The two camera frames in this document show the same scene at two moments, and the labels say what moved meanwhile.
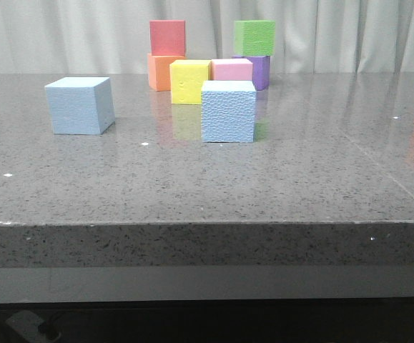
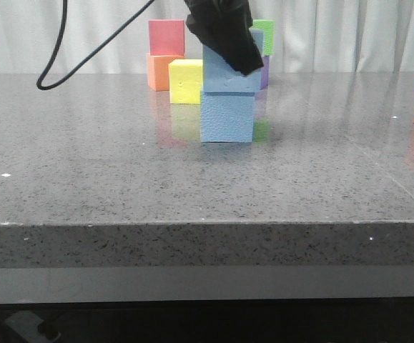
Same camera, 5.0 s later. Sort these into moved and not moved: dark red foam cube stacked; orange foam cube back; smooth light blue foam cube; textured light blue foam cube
Moved: smooth light blue foam cube
Not moved: dark red foam cube stacked; orange foam cube back; textured light blue foam cube
